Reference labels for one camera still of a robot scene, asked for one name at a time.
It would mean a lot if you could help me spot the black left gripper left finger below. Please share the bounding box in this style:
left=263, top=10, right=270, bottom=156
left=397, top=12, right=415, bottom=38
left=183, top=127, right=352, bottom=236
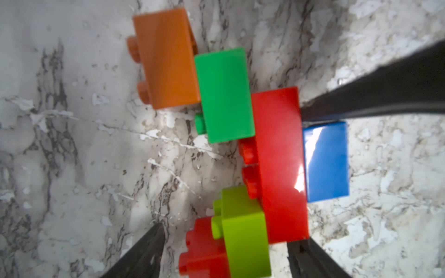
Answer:
left=102, top=222, right=166, bottom=278

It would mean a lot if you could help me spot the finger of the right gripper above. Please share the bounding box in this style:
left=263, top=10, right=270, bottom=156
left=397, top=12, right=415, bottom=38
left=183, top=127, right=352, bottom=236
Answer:
left=301, top=41, right=445, bottom=122

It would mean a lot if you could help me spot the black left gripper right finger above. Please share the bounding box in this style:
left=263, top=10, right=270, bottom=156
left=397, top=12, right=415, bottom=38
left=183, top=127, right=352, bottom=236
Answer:
left=287, top=237, right=351, bottom=278

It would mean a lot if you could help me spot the red lego brick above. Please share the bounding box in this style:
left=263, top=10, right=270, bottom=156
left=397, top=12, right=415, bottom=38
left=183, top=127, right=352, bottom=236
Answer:
left=238, top=87, right=309, bottom=244
left=178, top=217, right=231, bottom=278

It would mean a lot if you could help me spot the blue lego brick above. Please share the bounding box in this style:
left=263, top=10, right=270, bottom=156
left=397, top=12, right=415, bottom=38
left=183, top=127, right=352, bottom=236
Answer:
left=302, top=122, right=350, bottom=203

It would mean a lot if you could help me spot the dark green lego brick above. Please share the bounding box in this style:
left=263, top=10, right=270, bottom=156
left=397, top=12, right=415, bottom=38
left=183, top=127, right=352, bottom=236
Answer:
left=194, top=47, right=256, bottom=144

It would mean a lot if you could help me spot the orange lego brick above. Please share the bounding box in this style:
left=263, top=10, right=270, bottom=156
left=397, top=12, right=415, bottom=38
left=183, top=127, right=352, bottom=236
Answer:
left=126, top=8, right=200, bottom=110

